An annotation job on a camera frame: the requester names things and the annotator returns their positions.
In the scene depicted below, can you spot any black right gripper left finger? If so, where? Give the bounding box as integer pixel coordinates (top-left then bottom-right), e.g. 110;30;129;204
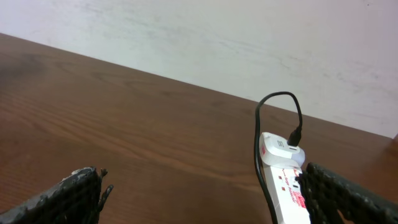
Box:
1;167;114;224

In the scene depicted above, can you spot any white charger adapter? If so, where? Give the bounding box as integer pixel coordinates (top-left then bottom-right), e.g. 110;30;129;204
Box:
259;132;305;170

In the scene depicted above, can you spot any white power strip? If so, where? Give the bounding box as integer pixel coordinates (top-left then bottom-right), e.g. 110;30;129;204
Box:
262;163;310;224

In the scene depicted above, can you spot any black charging cable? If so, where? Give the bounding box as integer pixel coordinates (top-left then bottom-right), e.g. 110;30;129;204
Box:
254;91;303;224

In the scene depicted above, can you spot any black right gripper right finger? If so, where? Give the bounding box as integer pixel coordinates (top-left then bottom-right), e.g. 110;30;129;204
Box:
296;163;397;224

